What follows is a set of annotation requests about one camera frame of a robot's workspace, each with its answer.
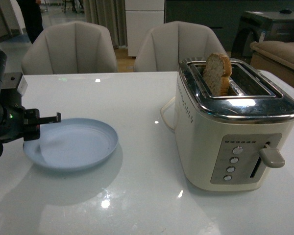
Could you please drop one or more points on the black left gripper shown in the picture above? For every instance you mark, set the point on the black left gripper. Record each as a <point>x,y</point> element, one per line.
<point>16,123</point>

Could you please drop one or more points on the light blue plate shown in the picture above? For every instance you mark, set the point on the light blue plate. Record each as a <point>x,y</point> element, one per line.
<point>72,145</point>

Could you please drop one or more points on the slice of bread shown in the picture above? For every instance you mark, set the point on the slice of bread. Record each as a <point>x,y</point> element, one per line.
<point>216,74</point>

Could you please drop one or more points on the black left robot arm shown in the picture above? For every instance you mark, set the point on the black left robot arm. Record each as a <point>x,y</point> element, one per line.
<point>12,85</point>

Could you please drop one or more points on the left grey upholstered chair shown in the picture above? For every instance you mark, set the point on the left grey upholstered chair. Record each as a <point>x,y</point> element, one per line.
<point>71,48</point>

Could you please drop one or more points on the grey upholstered chair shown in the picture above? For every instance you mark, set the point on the grey upholstered chair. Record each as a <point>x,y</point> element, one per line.
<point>71,48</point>
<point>164,46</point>

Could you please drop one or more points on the person in dark clothes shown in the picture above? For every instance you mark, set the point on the person in dark clothes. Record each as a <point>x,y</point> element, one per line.
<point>31,13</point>

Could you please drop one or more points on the beige curtain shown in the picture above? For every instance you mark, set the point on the beige curtain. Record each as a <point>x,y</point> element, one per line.
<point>110,14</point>

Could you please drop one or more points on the right grey upholstered chair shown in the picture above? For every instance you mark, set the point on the right grey upholstered chair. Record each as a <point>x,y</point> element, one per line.
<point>164,46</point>

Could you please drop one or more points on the white drawer cabinet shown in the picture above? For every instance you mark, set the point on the white drawer cabinet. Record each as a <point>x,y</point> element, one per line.
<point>141,15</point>

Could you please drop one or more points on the cream two-slot toaster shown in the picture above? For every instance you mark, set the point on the cream two-slot toaster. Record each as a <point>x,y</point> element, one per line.
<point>230,142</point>

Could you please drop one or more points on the dark grey kitchen counter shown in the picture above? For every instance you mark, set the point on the dark grey kitchen counter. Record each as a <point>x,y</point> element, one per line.
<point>222,16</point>

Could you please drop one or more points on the black appliance cabinet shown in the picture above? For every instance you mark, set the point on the black appliance cabinet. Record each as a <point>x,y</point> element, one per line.
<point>261,26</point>

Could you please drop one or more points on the beige sofa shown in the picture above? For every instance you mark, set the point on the beige sofa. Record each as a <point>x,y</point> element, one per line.
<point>275,57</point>

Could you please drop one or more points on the black computer mouse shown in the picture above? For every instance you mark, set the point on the black computer mouse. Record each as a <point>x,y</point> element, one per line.
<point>285,11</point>

